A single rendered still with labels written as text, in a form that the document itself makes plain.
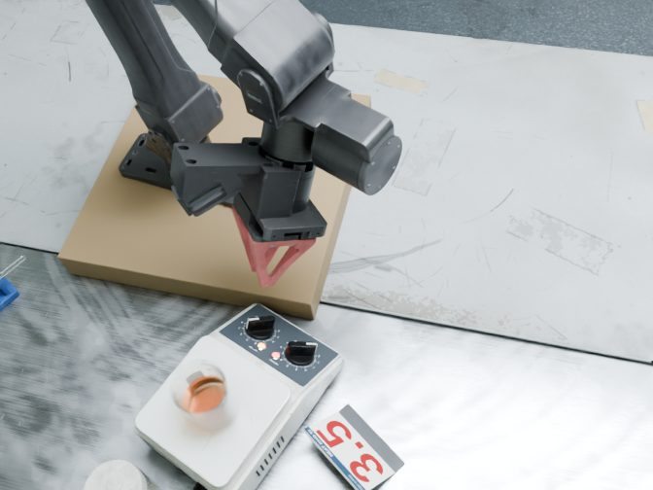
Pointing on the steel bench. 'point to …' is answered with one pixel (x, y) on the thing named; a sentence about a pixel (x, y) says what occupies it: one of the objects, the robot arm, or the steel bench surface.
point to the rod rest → (7, 293)
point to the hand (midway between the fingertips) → (263, 271)
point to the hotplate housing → (257, 464)
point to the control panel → (285, 332)
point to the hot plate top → (262, 402)
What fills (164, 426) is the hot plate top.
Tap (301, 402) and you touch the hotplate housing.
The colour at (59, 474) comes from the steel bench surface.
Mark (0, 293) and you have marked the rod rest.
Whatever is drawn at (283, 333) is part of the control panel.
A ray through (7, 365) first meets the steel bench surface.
